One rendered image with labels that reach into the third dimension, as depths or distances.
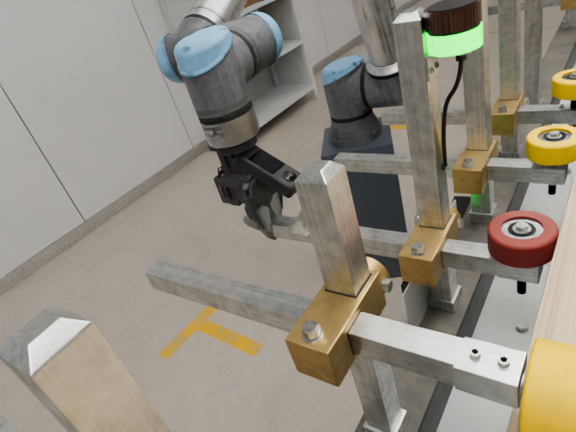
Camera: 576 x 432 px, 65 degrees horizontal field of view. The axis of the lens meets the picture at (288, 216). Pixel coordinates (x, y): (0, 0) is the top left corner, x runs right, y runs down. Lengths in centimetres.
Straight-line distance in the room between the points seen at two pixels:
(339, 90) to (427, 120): 97
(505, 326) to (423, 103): 46
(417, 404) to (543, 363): 34
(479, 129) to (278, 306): 54
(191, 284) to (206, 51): 33
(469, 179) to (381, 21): 66
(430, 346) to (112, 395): 27
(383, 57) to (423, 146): 84
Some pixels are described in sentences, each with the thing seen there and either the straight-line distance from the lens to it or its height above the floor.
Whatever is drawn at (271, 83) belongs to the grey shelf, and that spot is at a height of 18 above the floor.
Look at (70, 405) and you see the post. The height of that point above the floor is 113.
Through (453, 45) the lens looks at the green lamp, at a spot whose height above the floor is 114.
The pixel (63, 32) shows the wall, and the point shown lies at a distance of 317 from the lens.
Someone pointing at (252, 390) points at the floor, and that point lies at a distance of 171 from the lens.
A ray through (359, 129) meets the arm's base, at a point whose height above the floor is 66.
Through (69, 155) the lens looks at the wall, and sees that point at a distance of 313.
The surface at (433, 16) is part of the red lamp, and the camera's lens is 56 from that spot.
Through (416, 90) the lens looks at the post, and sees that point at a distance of 60.
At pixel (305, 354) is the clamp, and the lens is 45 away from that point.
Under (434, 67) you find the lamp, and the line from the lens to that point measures 61.
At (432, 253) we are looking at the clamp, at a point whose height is 87.
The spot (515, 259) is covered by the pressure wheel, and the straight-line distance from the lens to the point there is 62.
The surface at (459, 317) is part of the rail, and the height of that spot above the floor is 70.
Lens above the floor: 129
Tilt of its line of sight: 31 degrees down
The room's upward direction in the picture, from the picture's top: 18 degrees counter-clockwise
